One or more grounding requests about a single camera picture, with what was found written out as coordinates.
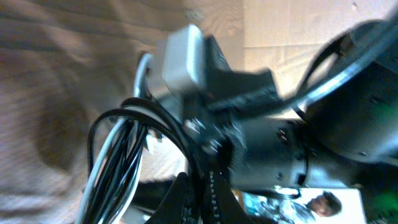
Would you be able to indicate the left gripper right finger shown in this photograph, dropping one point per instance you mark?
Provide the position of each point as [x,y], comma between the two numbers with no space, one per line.
[219,203]

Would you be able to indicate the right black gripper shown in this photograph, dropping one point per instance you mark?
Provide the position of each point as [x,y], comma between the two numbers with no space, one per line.
[252,153]

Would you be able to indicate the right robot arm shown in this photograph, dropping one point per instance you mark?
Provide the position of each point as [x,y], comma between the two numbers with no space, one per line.
[338,130]

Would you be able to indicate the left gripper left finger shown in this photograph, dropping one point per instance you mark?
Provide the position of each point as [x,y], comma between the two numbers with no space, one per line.
[176,207]

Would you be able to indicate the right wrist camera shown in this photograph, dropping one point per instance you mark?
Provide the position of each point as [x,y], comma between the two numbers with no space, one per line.
[183,68]

